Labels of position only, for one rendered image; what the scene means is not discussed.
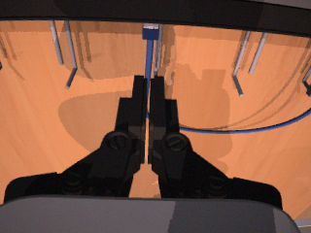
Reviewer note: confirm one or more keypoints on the blue patch cord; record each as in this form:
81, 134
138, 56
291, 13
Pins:
148, 70

